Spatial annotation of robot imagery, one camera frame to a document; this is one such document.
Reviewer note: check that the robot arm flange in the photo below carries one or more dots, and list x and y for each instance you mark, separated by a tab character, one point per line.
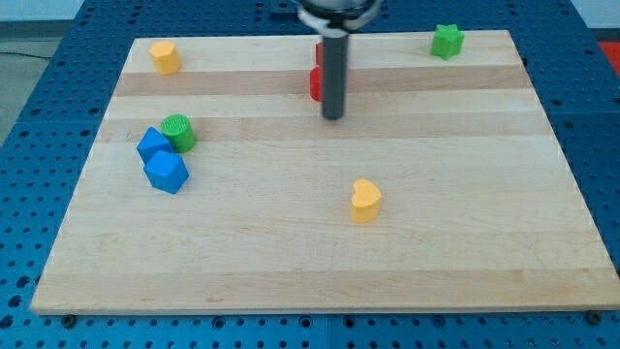
344	15

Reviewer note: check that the blue triangle block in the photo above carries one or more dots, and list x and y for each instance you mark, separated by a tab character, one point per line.
151	142

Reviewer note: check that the yellow heart block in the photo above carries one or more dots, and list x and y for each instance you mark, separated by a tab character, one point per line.
366	201

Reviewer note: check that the red block lower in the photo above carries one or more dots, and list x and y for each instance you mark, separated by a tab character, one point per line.
315	83

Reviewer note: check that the red block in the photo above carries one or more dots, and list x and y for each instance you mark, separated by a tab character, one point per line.
319	53
315	83

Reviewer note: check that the wooden board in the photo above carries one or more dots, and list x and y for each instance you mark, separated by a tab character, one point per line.
480	210

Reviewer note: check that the red block upper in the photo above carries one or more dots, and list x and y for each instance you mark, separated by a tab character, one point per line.
319	53

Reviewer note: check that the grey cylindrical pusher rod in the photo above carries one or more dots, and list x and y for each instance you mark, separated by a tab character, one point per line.
335	57

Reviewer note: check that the green cylinder block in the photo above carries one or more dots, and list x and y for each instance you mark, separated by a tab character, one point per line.
177	128

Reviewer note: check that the blue cube block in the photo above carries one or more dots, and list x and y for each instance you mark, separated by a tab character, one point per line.
166	171

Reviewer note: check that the yellow hexagon block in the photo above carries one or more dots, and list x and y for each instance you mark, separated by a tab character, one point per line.
165	57

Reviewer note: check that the green star block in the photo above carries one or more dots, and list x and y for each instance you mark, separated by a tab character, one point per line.
447	41

